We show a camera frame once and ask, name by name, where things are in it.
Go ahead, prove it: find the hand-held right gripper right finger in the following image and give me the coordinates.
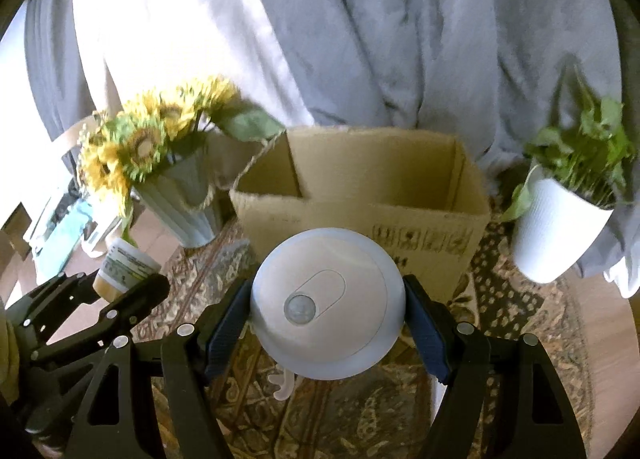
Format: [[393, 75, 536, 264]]
[[402, 274, 588, 459]]

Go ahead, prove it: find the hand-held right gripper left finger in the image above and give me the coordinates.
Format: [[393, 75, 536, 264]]
[[65, 278, 253, 459]]

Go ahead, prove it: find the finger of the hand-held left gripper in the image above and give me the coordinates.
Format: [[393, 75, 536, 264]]
[[30, 273, 171, 365], [5, 272, 101, 340]]

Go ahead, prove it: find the jar with cork lid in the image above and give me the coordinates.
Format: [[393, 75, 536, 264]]
[[92, 238, 162, 301]]

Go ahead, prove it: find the white round sensor light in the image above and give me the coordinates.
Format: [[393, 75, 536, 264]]
[[250, 226, 407, 381]]

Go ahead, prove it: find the cardboard box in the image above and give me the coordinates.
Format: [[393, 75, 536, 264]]
[[229, 126, 492, 305]]

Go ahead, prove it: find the blue cloth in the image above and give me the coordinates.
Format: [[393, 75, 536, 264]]
[[37, 199, 96, 280]]

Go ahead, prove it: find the ribbed green glass vase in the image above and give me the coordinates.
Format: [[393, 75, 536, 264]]
[[131, 146, 223, 248]]

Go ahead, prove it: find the patterned table runner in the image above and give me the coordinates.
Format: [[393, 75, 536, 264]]
[[132, 194, 596, 459]]

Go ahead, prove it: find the sunflower bouquet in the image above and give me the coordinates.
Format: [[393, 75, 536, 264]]
[[77, 75, 286, 240]]

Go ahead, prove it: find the green plant in white pot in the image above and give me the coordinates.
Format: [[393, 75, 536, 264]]
[[500, 64, 638, 285]]

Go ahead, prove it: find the pale pink curtain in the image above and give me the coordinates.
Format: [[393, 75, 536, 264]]
[[72, 0, 311, 140]]

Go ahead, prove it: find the grey curtain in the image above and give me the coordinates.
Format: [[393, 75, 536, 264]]
[[22, 0, 640, 297]]

